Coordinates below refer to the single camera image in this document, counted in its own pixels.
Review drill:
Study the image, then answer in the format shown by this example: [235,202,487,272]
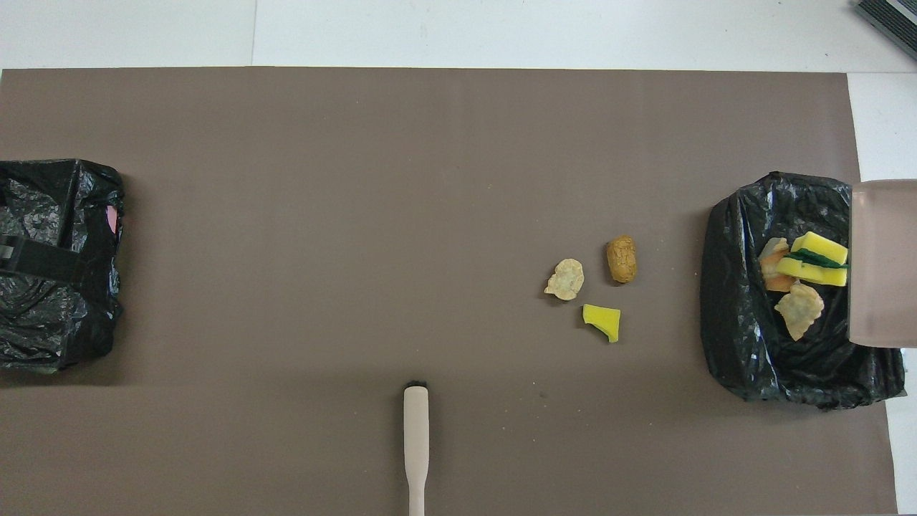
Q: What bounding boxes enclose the beige hand brush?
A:
[403,380,431,516]

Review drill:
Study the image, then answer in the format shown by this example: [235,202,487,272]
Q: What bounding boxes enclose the beige orange layered bread piece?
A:
[758,236,797,293]

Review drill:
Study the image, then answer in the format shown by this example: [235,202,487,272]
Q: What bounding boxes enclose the beige plastic dustpan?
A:
[848,179,917,350]

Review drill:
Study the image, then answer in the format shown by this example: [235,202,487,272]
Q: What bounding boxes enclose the black bag bin pink spot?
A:
[0,159,126,373]

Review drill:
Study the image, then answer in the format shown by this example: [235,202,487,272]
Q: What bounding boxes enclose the black bag lined bin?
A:
[700,171,907,411]

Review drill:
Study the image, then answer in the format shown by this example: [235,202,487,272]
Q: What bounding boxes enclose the brown table mat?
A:
[0,67,900,516]

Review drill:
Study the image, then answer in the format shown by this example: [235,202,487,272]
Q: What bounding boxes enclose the round beige bread piece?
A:
[543,258,585,302]

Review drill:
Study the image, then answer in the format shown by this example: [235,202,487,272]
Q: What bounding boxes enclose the small yellow sponge piece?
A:
[582,303,622,344]

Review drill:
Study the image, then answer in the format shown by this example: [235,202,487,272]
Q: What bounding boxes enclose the brown croquette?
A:
[606,235,638,285]

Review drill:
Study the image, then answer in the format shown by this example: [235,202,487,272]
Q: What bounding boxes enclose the dark grey ribbed panel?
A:
[856,0,917,62]

